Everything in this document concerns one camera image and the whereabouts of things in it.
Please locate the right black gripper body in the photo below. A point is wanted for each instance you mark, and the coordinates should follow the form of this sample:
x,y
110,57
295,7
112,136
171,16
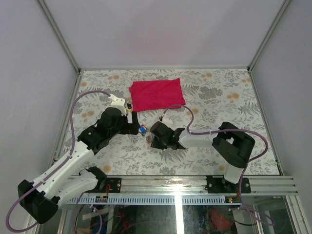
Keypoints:
x,y
161,144

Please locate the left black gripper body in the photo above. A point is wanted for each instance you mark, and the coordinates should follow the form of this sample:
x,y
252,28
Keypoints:
x,y
129,128

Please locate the bunch of metal keys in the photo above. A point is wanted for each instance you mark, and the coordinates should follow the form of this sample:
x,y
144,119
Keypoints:
x,y
145,132

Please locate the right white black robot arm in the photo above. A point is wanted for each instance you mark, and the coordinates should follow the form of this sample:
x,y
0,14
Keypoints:
x,y
233,145

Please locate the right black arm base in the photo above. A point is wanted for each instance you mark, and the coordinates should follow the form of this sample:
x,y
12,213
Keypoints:
x,y
218,185

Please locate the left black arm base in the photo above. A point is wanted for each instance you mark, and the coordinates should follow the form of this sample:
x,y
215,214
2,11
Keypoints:
x,y
94,180

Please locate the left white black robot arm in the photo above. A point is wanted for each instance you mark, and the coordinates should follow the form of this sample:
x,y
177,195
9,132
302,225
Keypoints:
x,y
42,197

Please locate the folded red cloth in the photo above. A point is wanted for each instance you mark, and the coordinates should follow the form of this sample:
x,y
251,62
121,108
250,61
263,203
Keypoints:
x,y
156,94

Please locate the floral patterned table mat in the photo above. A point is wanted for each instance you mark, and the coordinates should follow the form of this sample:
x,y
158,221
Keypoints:
x,y
212,96

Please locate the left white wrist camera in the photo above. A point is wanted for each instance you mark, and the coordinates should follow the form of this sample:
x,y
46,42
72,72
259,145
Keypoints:
x,y
123,105

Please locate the aluminium mounting rail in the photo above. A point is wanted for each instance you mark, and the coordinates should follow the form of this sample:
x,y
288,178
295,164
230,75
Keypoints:
x,y
195,185

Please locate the white slotted cable duct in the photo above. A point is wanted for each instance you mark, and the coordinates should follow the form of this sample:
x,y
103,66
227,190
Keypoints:
x,y
152,199

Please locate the left aluminium frame post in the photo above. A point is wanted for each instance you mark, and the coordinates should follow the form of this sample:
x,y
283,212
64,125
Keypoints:
x,y
58,34

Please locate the aluminium frame post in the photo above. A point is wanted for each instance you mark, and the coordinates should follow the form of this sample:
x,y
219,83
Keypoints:
x,y
58,34
273,26

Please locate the right aluminium frame post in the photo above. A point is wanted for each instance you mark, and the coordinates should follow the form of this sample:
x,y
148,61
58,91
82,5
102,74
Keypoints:
x,y
273,26

